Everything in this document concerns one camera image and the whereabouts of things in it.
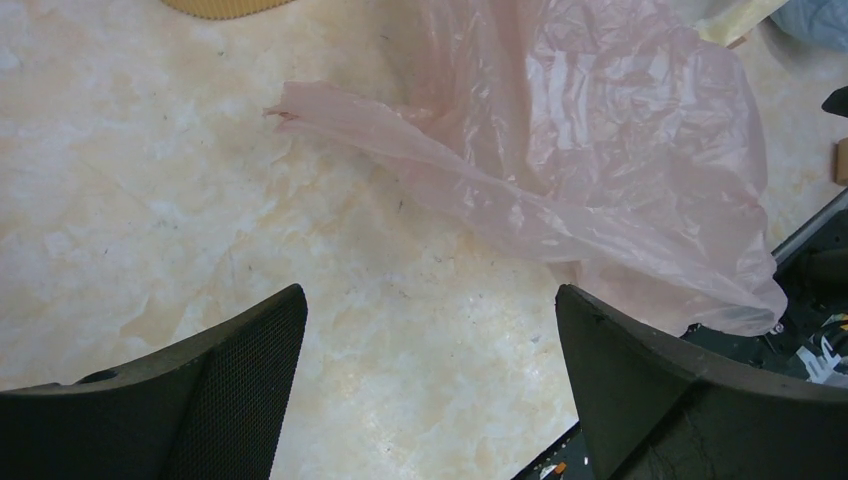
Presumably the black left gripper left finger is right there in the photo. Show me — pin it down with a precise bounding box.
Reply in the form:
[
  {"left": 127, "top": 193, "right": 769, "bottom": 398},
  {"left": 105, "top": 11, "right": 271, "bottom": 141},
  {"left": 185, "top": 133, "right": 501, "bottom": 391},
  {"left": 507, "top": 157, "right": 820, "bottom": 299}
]
[{"left": 1, "top": 284, "right": 308, "bottom": 479}]

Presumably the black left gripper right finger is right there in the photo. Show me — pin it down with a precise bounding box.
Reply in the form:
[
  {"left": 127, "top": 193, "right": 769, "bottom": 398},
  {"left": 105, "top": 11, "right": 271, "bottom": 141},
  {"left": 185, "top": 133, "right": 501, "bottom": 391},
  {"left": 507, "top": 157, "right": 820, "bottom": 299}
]
[{"left": 555, "top": 285, "right": 847, "bottom": 479}]

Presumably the pink plastic trash bag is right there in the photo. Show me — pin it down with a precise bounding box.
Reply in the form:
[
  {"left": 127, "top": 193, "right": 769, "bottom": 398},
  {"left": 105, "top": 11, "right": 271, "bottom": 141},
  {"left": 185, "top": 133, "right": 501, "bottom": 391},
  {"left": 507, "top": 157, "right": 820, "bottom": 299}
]
[{"left": 270, "top": 1, "right": 787, "bottom": 336}]

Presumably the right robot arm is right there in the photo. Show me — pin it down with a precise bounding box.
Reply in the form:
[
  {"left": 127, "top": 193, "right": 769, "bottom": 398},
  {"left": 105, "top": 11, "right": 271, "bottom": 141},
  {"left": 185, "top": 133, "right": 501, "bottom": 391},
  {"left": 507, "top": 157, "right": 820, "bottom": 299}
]
[{"left": 821, "top": 86, "right": 848, "bottom": 118}]

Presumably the yellow plastic trash bin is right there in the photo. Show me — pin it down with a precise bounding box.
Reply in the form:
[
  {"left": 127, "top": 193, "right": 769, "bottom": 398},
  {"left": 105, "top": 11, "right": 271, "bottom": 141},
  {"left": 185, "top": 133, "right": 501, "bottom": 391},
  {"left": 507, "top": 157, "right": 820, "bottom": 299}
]
[{"left": 162, "top": 0, "right": 291, "bottom": 21}]

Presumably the wooden cylinder block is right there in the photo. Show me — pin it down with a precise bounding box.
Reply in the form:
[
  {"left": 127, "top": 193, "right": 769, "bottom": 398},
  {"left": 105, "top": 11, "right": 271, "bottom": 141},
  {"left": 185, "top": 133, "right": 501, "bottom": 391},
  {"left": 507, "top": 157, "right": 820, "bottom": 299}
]
[{"left": 834, "top": 138, "right": 848, "bottom": 187}]

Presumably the large yellow translucent bag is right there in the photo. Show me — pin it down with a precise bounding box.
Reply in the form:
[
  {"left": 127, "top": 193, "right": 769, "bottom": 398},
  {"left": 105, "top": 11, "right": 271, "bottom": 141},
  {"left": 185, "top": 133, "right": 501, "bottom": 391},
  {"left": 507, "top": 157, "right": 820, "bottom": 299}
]
[{"left": 669, "top": 0, "right": 787, "bottom": 48}]

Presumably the blue plastic bag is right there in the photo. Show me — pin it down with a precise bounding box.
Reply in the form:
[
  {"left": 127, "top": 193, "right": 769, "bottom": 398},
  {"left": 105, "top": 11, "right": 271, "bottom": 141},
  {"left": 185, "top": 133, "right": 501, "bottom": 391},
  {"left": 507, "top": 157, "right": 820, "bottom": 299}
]
[{"left": 770, "top": 0, "right": 847, "bottom": 53}]

